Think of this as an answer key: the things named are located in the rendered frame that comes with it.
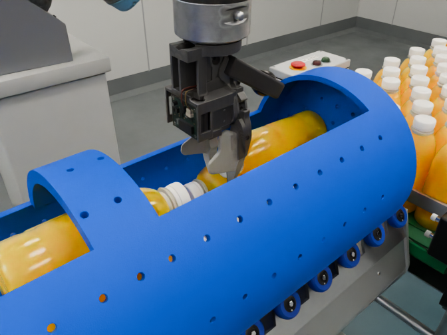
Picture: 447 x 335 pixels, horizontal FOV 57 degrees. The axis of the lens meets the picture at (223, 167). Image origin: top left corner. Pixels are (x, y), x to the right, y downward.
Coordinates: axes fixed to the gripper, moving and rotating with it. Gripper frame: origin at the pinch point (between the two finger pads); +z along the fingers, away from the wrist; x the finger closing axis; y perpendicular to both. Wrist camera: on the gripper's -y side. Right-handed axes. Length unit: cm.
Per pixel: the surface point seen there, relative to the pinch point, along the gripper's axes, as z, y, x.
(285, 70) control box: 1.8, -40.6, -24.3
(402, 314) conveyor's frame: 80, -67, 14
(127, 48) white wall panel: 77, -125, -268
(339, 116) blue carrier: -4.0, -20.4, 5.3
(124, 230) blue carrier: -9.7, 22.4, 12.6
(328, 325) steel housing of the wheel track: 24.6, -7.0, 18.9
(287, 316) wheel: 15.6, 2.3, 17.2
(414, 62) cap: 2, -70, -7
